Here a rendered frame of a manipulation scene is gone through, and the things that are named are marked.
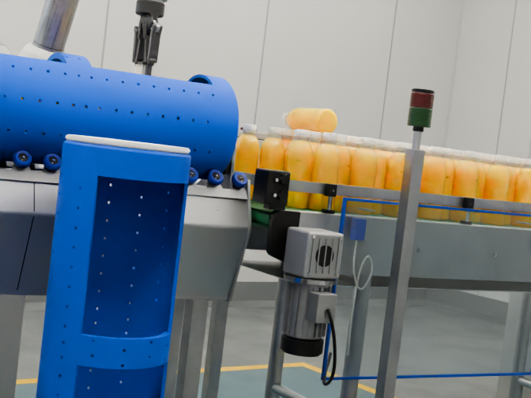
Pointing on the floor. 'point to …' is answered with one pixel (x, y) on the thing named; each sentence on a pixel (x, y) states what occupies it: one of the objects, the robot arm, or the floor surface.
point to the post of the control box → (215, 348)
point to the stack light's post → (400, 273)
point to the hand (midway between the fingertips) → (142, 78)
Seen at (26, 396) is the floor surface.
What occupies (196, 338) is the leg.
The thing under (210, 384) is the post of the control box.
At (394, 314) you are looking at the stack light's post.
